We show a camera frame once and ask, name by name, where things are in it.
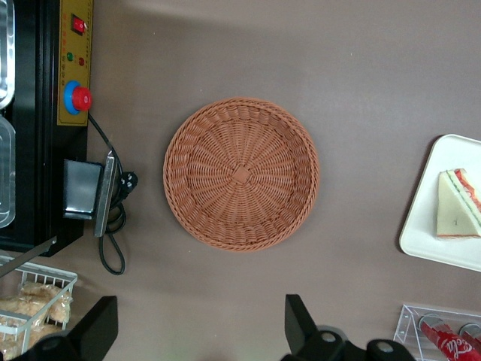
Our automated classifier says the grey metal lever bar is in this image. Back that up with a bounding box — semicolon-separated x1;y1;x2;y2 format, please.
0;235;58;280

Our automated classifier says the brown round wicker basket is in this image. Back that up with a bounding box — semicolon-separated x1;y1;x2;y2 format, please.
162;96;320;252

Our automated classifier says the white wire rack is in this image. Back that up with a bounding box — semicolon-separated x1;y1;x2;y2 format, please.
0;255;79;360

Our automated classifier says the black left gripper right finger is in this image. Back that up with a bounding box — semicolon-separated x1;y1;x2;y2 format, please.
280;293;419;361

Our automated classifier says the red cola bottle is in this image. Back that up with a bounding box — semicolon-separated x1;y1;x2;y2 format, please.
458;322;481;351
418;314;475;361

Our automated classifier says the black sealing machine yellow panel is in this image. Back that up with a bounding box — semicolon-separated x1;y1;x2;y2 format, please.
0;0;114;257

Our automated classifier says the clear bag of crackers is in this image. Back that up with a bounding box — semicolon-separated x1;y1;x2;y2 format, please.
19;281;74;329
0;296;57;360

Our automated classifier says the beige plastic tray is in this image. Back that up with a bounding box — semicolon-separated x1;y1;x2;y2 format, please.
398;134;481;272

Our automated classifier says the red emergency stop button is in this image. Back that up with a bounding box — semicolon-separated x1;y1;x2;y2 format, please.
62;80;93;115

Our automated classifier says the clear plastic meal container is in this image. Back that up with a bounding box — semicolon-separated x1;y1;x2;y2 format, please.
0;0;17;111
0;116;17;231

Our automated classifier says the clear acrylic bottle rack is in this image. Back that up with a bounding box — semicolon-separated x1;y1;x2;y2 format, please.
392;303;481;361

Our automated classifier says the black power cable with plug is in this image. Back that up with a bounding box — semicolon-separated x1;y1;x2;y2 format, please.
87;112;139;276

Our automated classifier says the triangular white bread sandwich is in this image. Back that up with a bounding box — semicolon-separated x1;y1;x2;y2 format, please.
435;168;481;241

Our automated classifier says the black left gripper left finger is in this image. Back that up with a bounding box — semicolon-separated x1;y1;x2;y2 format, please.
20;296;119;361

